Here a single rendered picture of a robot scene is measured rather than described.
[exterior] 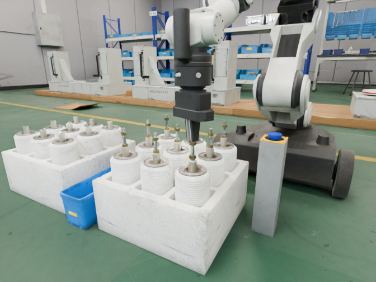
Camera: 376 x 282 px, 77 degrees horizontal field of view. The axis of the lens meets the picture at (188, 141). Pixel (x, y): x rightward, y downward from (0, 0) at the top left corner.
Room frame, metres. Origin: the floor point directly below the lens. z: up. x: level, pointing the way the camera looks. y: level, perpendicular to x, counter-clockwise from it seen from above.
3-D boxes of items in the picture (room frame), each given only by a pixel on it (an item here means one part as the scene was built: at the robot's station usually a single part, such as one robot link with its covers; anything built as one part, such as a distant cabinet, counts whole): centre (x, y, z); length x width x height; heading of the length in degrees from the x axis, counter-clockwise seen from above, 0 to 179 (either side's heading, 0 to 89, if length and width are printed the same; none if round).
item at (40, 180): (1.00, 0.51, 0.09); 0.39 x 0.39 x 0.18; 62
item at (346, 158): (0.88, -0.63, 0.10); 0.20 x 0.05 x 0.20; 149
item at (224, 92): (3.35, 0.05, 0.45); 1.45 x 0.57 x 0.74; 59
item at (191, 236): (0.74, 0.04, 0.09); 0.39 x 0.39 x 0.18; 62
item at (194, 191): (0.58, -0.01, 0.16); 0.10 x 0.10 x 0.18
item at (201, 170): (0.58, -0.01, 0.25); 0.08 x 0.08 x 0.01
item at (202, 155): (0.68, -0.07, 0.25); 0.08 x 0.08 x 0.01
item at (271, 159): (0.67, -0.26, 0.16); 0.07 x 0.07 x 0.31; 62
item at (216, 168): (0.68, -0.07, 0.16); 0.10 x 0.10 x 0.18
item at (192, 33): (0.56, -0.01, 0.57); 0.11 x 0.11 x 0.11; 62
